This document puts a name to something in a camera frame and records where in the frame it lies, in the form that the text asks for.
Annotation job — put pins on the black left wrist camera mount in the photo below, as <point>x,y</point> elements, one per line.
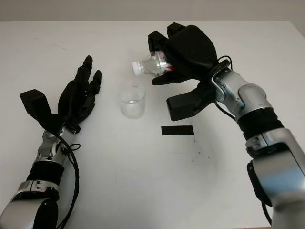
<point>35,105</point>

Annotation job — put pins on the clear glass cup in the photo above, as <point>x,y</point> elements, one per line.
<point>133,102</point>

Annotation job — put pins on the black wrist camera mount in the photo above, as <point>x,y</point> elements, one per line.
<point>35,105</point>
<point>186,105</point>

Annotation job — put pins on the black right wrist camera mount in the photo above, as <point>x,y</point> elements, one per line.
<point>186,105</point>

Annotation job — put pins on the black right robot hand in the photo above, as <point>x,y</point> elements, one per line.
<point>193,50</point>

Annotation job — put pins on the clear plastic water bottle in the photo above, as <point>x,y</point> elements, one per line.
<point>152,65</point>

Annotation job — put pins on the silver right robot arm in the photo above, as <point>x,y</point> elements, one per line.
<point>281,162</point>

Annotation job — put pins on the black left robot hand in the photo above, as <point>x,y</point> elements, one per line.
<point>74,100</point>

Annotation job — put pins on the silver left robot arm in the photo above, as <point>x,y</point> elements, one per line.
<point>21,207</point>

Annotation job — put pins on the black tape strip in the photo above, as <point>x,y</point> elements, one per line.
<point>177,130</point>

